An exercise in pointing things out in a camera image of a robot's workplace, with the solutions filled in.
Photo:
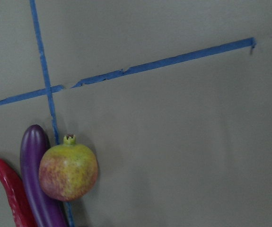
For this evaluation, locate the purple eggplant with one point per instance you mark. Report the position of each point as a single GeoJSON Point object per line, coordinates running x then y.
{"type": "Point", "coordinates": [47, 211]}

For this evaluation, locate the red chili pepper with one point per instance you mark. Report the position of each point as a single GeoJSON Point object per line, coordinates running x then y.
{"type": "Point", "coordinates": [16, 195]}

